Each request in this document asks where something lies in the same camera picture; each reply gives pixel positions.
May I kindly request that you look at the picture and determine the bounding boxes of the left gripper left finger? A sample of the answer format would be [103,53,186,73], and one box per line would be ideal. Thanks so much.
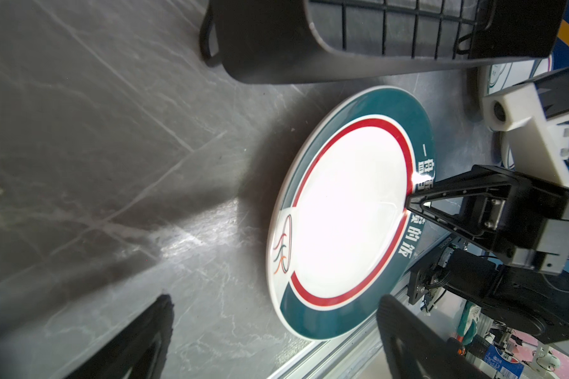
[67,294,174,378]

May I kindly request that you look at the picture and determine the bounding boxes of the white green emblem plate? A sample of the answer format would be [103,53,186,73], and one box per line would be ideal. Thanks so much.
[478,55,553,98]

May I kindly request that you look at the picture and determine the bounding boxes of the green red rimmed plate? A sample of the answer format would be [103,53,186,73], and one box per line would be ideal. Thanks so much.
[266,85,436,340]

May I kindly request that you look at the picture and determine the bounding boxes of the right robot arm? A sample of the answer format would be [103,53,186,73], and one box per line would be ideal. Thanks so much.
[406,165,569,344]

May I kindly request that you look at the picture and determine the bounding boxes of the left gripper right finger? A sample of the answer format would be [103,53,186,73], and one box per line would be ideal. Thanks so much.
[376,295,488,378]

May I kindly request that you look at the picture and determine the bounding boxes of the black wire dish rack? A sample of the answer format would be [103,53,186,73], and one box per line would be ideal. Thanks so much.
[199,0,569,85]

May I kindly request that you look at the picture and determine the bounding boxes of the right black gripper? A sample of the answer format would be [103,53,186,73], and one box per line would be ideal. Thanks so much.
[406,165,569,275]

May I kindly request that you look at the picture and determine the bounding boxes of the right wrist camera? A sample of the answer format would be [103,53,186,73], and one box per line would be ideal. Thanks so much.
[481,67,569,189]

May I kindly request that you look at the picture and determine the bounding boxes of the white plate red characters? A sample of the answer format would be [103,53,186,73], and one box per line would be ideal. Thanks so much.
[499,133,515,170]

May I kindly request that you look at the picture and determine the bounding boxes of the right circuit board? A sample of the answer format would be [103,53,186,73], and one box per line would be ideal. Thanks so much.
[454,302,563,379]

